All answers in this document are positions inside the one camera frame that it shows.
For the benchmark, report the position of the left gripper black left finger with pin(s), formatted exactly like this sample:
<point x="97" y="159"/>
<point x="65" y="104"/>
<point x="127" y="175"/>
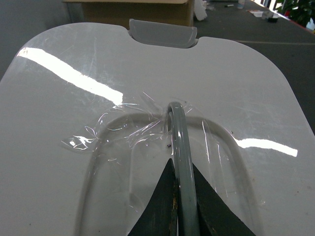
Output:
<point x="159" y="218"/>

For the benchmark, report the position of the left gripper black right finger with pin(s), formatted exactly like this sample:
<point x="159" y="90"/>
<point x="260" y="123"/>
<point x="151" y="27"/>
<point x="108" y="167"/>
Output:
<point x="215" y="217"/>

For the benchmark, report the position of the grey lid handle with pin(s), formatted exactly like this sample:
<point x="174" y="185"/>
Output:
<point x="188" y="220"/>

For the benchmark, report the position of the white plastic box lid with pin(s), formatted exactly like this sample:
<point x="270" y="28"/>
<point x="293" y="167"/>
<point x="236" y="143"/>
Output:
<point x="83" y="138"/>

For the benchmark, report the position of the grey box latch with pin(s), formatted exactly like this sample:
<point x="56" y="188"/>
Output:
<point x="161" y="34"/>

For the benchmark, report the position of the brown cardboard box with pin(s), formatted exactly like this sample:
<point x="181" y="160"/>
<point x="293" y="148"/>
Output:
<point x="119" y="12"/>

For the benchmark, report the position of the black tape roll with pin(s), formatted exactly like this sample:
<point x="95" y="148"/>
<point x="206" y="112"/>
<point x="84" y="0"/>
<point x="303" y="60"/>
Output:
<point x="272" y="20"/>

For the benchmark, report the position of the green potted plant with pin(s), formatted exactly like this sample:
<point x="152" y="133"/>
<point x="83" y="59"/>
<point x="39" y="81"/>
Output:
<point x="299" y="11"/>

